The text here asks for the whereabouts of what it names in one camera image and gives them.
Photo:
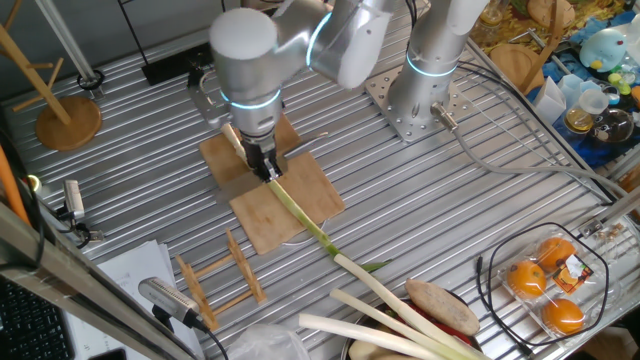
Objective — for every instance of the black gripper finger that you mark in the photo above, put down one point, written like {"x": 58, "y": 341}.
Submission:
{"x": 262, "y": 171}
{"x": 275, "y": 170}

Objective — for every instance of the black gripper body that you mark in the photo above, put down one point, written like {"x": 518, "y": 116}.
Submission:
{"x": 261, "y": 152}

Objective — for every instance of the steel cleaver knife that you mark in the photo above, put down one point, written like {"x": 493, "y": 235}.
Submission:
{"x": 237, "y": 189}

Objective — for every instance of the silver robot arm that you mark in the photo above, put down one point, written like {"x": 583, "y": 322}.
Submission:
{"x": 430, "y": 45}

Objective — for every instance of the white scallion root end piece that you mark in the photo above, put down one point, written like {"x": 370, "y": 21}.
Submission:
{"x": 232, "y": 140}

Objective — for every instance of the wooden cutting board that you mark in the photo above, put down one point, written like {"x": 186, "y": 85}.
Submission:
{"x": 310, "y": 195}

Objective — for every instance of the long scallion with green top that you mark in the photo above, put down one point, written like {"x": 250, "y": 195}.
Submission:
{"x": 300, "y": 215}

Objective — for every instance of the wooden knife rack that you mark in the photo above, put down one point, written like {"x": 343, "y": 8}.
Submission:
{"x": 245, "y": 270}

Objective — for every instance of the black stand with thin rod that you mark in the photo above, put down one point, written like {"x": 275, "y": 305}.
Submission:
{"x": 167, "y": 69}

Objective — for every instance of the white paper sheets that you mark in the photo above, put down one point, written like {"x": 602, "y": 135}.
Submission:
{"x": 135, "y": 260}

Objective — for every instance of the clear plastic bag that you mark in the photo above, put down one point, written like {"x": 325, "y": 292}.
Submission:
{"x": 265, "y": 345}

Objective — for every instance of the metal bowl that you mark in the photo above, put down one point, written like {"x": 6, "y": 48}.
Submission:
{"x": 345, "y": 350}

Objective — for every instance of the wooden mug tree stand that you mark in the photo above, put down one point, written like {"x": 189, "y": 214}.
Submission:
{"x": 515, "y": 65}
{"x": 67, "y": 122}

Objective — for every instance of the pale potato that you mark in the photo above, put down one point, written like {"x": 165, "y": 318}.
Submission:
{"x": 367, "y": 352}

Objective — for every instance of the brown sweet potato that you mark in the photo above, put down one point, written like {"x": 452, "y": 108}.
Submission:
{"x": 442, "y": 307}

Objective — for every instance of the red vegetable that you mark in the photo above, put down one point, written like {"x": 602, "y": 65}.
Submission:
{"x": 434, "y": 324}

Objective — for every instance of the orange pole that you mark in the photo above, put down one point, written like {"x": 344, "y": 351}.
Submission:
{"x": 10, "y": 185}

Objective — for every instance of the clear glass bottle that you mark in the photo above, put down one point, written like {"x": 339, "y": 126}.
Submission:
{"x": 487, "y": 20}

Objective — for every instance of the orange fruit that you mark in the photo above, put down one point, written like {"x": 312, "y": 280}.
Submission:
{"x": 556, "y": 252}
{"x": 562, "y": 316}
{"x": 526, "y": 279}

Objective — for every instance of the black keyboard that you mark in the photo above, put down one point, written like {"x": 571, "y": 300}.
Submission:
{"x": 30, "y": 325}

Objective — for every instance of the white paper box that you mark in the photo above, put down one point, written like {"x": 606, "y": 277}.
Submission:
{"x": 547, "y": 102}

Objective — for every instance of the glass flask with yellow liquid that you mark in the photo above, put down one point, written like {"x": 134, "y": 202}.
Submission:
{"x": 582, "y": 117}

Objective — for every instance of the orange label sticker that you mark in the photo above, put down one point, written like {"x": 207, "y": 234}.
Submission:
{"x": 572, "y": 274}

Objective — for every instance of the round woven wooden item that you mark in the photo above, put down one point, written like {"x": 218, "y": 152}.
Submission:
{"x": 547, "y": 10}

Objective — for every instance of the blue cloth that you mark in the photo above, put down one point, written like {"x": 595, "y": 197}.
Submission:
{"x": 595, "y": 150}

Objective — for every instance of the light blue plush toy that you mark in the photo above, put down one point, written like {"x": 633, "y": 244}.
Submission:
{"x": 602, "y": 50}

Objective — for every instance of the small green toy pieces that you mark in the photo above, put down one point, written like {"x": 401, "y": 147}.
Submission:
{"x": 620, "y": 82}

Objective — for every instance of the clear plastic fruit tray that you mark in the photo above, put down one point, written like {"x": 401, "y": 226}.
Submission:
{"x": 607, "y": 300}

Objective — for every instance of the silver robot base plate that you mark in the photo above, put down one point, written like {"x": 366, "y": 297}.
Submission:
{"x": 385, "y": 95}

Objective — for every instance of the metal camera mount clamp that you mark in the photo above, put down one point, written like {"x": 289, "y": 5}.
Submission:
{"x": 82, "y": 232}

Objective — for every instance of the small silver camera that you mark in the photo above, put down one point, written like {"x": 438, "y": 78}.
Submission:
{"x": 74, "y": 197}

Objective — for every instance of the aluminium frame beam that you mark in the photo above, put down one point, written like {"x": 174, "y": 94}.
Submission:
{"x": 75, "y": 280}

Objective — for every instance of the aluminium profile bracket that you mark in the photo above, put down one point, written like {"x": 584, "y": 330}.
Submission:
{"x": 615, "y": 210}

